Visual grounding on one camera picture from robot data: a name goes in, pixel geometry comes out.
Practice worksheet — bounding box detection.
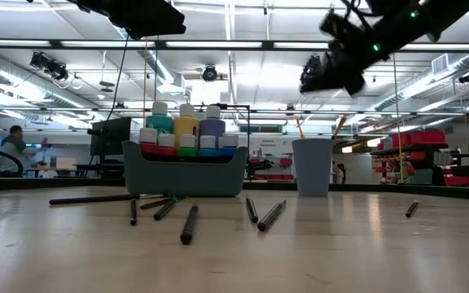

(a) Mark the black hanging cable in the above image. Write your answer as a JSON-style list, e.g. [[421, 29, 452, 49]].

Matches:
[[85, 35, 130, 172]]

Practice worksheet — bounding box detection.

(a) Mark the white wall sign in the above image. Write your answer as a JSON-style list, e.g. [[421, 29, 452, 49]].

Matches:
[[254, 136, 295, 158]]

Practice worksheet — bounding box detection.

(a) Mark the shelf rack with red bins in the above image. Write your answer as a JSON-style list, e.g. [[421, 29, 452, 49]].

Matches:
[[370, 129, 469, 187]]

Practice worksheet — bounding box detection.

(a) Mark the large purple paint bottle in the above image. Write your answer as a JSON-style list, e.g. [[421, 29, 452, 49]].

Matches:
[[199, 104, 227, 139]]

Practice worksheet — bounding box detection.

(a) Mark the grey-blue plastic cup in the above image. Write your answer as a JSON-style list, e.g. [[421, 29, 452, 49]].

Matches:
[[291, 138, 335, 198]]

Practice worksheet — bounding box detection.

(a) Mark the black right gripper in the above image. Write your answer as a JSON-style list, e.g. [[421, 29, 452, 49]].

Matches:
[[319, 13, 386, 97]]

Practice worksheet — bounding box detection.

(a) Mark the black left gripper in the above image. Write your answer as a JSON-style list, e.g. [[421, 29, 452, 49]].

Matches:
[[77, 0, 186, 41]]

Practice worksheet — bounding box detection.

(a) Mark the large yellow paint bottle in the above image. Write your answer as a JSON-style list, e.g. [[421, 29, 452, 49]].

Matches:
[[173, 103, 201, 148]]

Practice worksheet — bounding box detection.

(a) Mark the grey-blue plastic caddy tray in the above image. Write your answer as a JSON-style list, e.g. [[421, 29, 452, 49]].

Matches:
[[121, 140, 250, 198]]

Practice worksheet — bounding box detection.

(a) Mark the round black overhead camera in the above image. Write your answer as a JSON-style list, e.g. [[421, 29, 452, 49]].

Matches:
[[201, 64, 218, 82]]

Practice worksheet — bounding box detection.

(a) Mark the black computer monitor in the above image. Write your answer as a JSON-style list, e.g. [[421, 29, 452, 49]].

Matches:
[[90, 116, 133, 156]]

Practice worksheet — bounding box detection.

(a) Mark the black ceiling spotlight pair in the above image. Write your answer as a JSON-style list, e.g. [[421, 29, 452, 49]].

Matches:
[[29, 51, 69, 81]]

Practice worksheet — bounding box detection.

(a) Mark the black and red machine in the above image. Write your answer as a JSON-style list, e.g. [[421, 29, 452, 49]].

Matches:
[[250, 158, 278, 180]]

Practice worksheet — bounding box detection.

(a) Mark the seated person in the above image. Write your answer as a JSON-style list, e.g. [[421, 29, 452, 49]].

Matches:
[[0, 125, 42, 177]]

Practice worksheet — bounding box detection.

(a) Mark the thin dark hanging cord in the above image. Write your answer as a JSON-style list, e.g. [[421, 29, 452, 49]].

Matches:
[[152, 38, 159, 103]]

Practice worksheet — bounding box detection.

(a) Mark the small light blue paint bottle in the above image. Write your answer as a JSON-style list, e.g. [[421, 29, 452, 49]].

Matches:
[[199, 134, 217, 158]]

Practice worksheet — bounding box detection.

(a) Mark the large teal paint bottle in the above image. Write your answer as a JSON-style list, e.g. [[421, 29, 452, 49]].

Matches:
[[145, 101, 174, 135]]

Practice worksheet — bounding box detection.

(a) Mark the black camera with cable loop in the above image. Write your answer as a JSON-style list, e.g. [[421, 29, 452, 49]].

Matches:
[[299, 55, 325, 94]]

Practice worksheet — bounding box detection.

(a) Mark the black frame beam with lights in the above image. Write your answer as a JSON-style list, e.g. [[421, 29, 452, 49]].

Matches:
[[0, 38, 469, 53]]

